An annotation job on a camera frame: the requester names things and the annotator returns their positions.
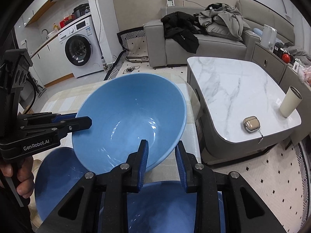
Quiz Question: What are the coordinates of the grey blanket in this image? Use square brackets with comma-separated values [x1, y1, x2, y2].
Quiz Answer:
[287, 46, 310, 62]

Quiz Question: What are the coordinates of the white kitchen counter cabinet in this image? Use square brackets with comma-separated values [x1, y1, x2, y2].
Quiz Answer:
[30, 11, 92, 88]

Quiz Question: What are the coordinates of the light blue bowl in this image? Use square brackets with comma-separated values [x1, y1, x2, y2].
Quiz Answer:
[72, 73, 187, 175]

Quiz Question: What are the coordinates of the grey coat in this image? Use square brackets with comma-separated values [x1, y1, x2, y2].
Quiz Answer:
[197, 3, 251, 41]

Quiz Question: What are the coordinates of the upper kitchen cabinet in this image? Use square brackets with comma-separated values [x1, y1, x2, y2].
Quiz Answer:
[22, 0, 56, 27]

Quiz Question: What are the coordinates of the red box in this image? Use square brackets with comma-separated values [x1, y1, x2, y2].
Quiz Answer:
[59, 15, 75, 28]

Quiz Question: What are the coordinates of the cream tumbler cup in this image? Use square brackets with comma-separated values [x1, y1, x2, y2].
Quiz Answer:
[279, 86, 303, 118]

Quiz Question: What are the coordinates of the grey sofa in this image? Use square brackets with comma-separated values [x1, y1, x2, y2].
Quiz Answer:
[144, 0, 295, 67]

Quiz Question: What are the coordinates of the red apple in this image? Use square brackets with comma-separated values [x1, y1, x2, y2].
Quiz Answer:
[281, 53, 293, 64]

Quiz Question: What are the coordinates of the marble coffee table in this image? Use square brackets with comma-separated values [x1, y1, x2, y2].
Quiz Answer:
[187, 57, 301, 160]

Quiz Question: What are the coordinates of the grey side cabinet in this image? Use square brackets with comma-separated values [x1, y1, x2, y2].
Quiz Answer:
[252, 43, 310, 98]

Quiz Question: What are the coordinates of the black jacket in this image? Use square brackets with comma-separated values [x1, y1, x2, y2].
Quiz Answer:
[161, 11, 201, 54]

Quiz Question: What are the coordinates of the white washing machine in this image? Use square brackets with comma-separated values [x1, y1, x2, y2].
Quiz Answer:
[58, 16, 106, 78]

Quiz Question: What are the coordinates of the left hand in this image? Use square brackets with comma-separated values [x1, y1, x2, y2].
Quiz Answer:
[1, 156, 34, 199]

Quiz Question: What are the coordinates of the kitchen faucet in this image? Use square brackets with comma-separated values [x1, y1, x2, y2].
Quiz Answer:
[41, 29, 49, 39]

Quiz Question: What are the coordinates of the beige earbuds case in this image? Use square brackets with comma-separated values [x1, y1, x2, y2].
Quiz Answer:
[242, 116, 260, 133]

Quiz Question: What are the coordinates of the black rice cooker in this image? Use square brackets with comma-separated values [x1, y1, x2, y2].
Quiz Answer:
[73, 3, 90, 19]

